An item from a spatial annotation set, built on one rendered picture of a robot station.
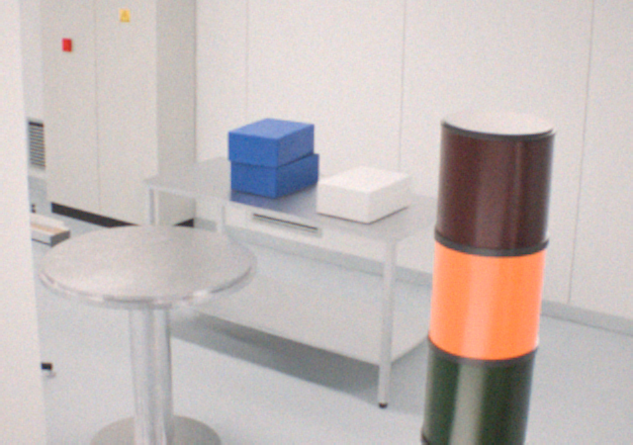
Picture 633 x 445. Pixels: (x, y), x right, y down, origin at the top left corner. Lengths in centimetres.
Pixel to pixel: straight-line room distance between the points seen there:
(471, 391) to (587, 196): 580
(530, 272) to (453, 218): 4
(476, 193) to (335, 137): 656
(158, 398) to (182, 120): 326
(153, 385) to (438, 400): 422
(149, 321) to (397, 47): 282
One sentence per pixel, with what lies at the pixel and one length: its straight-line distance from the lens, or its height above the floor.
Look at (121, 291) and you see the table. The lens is 419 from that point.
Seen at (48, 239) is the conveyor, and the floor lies 91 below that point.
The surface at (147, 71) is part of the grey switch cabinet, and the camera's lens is 737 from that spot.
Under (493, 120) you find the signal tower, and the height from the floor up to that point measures 235.
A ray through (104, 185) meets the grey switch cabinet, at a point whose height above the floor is 34.
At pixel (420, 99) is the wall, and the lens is 661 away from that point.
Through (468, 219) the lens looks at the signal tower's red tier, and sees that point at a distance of 44.
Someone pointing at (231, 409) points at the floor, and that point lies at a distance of 526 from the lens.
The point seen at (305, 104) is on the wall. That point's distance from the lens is 709.
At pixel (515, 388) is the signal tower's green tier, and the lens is 47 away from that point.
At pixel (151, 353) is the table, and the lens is 462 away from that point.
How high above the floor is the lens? 244
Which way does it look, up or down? 17 degrees down
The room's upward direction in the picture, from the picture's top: 1 degrees clockwise
